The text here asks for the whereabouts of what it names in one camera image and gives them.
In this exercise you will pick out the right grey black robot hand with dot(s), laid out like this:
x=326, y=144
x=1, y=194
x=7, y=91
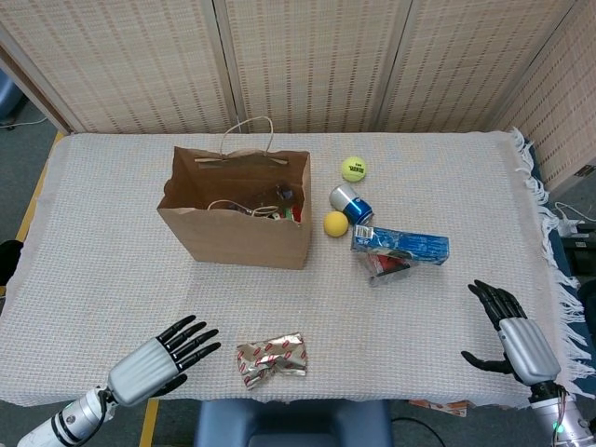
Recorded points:
x=528, y=349

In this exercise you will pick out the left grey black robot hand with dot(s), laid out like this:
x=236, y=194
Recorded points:
x=139, y=372

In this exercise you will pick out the silver snack wrapper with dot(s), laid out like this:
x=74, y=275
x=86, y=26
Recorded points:
x=272, y=358

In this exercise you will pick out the green snack packet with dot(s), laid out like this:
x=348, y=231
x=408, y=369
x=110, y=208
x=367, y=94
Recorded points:
x=288, y=214

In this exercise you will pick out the clear plastic water bottle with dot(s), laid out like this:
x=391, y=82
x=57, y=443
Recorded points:
x=284, y=192

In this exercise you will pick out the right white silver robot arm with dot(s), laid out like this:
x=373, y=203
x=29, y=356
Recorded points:
x=559, y=419

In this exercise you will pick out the brown paper bag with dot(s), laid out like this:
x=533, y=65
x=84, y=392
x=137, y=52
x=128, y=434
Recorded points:
x=242, y=242

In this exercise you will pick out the black equipment box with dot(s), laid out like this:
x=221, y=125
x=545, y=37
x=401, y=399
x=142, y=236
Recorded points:
x=582, y=253

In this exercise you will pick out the white woven fringed tablecloth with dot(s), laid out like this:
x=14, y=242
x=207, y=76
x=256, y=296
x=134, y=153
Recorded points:
x=419, y=326

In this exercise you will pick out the white power strip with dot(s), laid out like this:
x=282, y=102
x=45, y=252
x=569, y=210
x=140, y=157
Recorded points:
x=568, y=226

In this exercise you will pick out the blue cookie box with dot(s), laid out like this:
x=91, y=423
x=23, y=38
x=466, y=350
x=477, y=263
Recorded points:
x=410, y=244

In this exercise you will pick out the clear plastic box red contents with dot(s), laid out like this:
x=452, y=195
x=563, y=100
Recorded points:
x=386, y=270

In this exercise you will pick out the black object beside table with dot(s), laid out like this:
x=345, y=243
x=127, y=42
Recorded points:
x=9, y=261

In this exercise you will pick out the blue silver drink can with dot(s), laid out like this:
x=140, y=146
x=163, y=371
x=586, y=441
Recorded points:
x=354, y=207

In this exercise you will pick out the yellow foam ball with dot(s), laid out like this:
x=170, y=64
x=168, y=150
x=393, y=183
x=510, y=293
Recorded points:
x=335, y=224

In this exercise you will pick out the yellow-green tennis ball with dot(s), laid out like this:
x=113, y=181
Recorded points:
x=354, y=169

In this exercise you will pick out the blue office chair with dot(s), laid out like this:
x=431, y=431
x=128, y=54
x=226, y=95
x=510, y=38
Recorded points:
x=7, y=98

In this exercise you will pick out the woven folding screen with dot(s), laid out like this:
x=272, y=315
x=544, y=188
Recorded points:
x=326, y=60

